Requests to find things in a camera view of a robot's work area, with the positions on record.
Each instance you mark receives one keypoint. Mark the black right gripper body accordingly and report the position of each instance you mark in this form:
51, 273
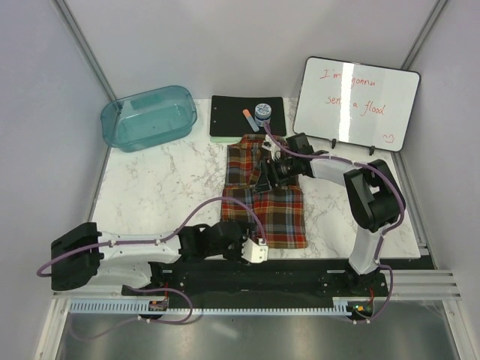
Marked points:
283, 169

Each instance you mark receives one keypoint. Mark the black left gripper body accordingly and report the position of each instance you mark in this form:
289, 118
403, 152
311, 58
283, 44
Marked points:
234, 251

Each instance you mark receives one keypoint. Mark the plaid long sleeve shirt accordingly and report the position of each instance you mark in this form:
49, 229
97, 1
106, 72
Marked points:
280, 210

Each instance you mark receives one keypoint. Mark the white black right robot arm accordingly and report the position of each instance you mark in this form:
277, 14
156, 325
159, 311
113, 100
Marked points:
375, 200

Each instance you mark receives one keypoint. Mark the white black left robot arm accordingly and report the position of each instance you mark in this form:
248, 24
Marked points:
86, 257

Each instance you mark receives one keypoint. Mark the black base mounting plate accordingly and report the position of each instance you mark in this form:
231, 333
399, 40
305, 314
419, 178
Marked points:
273, 283

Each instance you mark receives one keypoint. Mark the small blue white jar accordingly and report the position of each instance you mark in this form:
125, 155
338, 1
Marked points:
262, 114

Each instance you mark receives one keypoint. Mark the green mat under clipboard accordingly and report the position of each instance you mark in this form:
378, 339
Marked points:
225, 139

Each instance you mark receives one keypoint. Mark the blue orange marker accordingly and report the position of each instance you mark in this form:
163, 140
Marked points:
250, 120

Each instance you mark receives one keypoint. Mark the black clipboard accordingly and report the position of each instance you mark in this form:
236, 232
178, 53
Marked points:
228, 121

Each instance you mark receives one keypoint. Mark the white dry-erase board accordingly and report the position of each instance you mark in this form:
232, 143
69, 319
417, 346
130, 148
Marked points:
357, 104

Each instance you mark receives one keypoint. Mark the teal plastic bin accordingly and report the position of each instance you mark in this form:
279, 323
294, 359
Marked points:
148, 119

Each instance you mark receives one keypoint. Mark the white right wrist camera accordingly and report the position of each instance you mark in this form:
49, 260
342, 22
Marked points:
272, 147

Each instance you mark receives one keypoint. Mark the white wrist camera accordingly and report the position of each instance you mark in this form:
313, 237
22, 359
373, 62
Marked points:
272, 147
253, 252

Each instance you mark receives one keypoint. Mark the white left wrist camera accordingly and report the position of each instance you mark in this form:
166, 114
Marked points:
253, 252

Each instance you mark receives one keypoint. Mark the white slotted cable duct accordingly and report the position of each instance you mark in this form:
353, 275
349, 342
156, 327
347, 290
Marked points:
143, 306

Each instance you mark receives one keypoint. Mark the aluminium frame rail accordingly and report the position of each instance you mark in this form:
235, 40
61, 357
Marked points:
407, 285

